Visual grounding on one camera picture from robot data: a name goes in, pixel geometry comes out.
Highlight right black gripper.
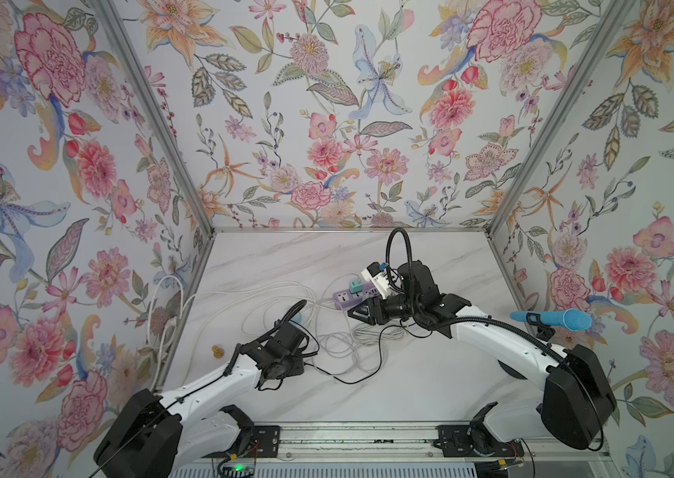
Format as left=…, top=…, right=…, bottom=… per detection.
left=349, top=293, right=424, bottom=328

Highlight teal charger adapter front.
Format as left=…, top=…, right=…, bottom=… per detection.
left=349, top=280, right=364, bottom=296

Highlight black charging cable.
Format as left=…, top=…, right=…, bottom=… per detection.
left=300, top=315, right=434, bottom=386

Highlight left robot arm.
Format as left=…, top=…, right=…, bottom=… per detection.
left=94, top=321, right=309, bottom=477

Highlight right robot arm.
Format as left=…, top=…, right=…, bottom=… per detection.
left=348, top=261, right=617, bottom=454

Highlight purple power strip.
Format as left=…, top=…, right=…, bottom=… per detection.
left=332, top=284, right=380, bottom=311

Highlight small brass knob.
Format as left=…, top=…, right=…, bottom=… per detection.
left=211, top=346, right=224, bottom=359

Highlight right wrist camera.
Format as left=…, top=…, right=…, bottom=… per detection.
left=361, top=262, right=403, bottom=299

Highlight white coiled cables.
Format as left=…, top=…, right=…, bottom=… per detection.
left=144, top=271, right=413, bottom=384

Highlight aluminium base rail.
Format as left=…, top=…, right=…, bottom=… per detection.
left=168, top=420, right=619, bottom=464

